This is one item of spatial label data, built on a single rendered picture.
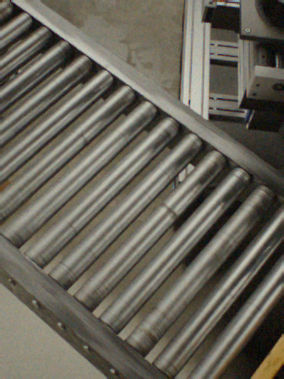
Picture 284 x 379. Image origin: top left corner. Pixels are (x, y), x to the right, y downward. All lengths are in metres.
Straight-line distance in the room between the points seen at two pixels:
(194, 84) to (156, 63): 0.38
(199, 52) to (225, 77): 0.14
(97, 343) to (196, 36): 1.45
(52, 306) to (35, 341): 0.82
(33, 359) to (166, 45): 1.36
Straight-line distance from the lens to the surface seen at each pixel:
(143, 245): 1.22
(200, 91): 2.17
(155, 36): 2.62
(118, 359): 1.14
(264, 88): 1.57
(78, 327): 1.15
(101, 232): 1.22
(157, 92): 1.41
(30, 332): 1.99
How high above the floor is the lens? 1.91
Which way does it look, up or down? 60 degrees down
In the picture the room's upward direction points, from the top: 11 degrees clockwise
